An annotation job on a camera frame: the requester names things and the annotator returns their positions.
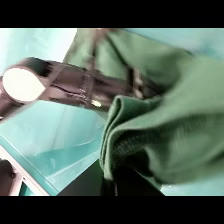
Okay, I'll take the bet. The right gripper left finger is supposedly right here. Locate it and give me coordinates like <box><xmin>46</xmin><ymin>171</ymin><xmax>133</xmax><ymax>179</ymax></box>
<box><xmin>58</xmin><ymin>159</ymin><xmax>116</xmax><ymax>197</ymax></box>

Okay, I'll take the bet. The green garment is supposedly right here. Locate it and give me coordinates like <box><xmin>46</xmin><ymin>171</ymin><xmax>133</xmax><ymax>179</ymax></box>
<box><xmin>63</xmin><ymin>28</ymin><xmax>224</xmax><ymax>187</ymax></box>

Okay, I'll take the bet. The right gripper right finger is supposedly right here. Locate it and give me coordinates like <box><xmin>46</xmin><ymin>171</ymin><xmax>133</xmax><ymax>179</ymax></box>
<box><xmin>114</xmin><ymin>165</ymin><xmax>165</xmax><ymax>197</ymax></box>

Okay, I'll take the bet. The silver frame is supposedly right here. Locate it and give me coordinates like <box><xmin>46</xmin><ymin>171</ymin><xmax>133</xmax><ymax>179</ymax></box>
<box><xmin>0</xmin><ymin>144</ymin><xmax>52</xmax><ymax>197</ymax></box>

